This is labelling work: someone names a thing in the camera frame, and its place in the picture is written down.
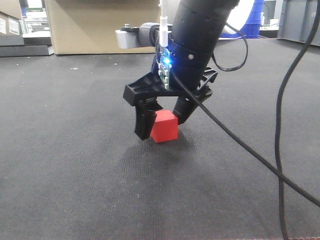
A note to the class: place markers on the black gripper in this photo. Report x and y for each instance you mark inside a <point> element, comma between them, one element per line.
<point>142,93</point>

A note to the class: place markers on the red magnetic cube block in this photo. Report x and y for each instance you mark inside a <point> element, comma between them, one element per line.
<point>165,127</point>

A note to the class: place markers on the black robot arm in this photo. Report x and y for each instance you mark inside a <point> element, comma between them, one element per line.
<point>193,34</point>

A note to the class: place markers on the green circuit board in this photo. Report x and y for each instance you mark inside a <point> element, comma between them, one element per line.
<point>163,59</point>

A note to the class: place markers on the dark grey fabric mat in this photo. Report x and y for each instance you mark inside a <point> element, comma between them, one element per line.
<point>72,168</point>

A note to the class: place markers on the blue plastic crates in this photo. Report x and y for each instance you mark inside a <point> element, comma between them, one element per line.
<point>252,26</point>

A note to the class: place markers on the cardboard box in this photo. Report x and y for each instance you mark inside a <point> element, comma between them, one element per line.
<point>89,26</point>

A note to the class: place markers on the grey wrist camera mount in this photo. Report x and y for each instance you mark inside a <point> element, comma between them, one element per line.
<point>146,35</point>

